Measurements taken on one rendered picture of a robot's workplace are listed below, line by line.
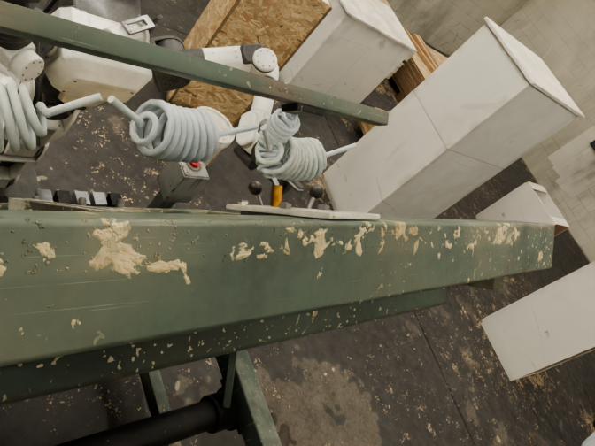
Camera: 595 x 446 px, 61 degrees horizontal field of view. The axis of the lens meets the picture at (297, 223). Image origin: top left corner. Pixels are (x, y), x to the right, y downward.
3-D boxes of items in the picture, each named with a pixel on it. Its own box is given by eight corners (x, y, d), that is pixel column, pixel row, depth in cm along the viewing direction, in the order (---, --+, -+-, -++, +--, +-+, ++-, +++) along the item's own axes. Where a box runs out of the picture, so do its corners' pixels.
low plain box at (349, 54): (330, 73, 570) (390, 7, 515) (351, 116, 542) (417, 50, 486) (261, 44, 502) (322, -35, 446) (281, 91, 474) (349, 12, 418)
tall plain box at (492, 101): (380, 188, 492) (541, 58, 390) (405, 242, 465) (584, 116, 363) (315, 175, 430) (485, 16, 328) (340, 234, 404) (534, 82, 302)
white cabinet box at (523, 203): (492, 219, 639) (543, 186, 597) (515, 258, 613) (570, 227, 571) (475, 215, 608) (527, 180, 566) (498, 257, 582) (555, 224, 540)
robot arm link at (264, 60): (264, 55, 173) (198, 59, 166) (272, 35, 161) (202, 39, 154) (270, 87, 172) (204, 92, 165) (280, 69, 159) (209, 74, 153)
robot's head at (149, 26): (108, 35, 133) (118, 17, 127) (133, 28, 139) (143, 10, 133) (123, 56, 134) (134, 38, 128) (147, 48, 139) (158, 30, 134)
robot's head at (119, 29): (92, 38, 132) (108, 23, 126) (123, 29, 139) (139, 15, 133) (106, 62, 133) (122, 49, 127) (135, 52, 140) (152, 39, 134)
